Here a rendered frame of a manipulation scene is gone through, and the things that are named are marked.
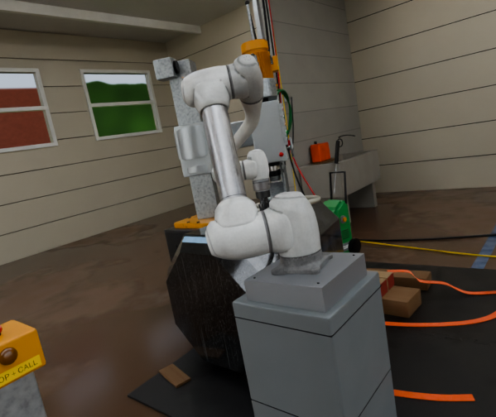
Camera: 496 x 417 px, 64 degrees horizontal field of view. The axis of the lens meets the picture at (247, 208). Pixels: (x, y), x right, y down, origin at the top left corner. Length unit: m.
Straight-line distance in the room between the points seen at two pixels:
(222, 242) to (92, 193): 7.48
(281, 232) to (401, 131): 6.05
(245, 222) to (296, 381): 0.56
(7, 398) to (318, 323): 0.82
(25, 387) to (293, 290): 0.78
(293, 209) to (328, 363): 0.50
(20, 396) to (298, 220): 0.90
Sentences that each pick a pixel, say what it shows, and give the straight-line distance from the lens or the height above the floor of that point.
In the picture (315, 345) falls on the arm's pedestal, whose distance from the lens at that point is 1.34.
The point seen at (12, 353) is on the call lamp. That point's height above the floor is 1.06.
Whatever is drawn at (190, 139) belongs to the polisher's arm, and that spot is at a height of 1.44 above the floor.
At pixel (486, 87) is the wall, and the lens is 6.98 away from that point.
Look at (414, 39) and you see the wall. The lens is 7.26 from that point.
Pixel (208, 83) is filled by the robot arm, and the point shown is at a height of 1.59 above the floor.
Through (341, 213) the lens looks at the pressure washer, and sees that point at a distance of 4.14.
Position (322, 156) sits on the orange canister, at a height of 0.93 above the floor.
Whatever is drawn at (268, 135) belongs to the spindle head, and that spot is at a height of 1.36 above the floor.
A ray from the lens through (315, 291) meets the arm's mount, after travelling 1.28.
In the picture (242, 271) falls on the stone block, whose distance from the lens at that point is 2.12.
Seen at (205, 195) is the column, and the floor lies 0.97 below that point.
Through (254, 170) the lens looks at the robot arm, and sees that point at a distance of 2.00.
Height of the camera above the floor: 1.36
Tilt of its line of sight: 10 degrees down
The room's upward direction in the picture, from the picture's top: 10 degrees counter-clockwise
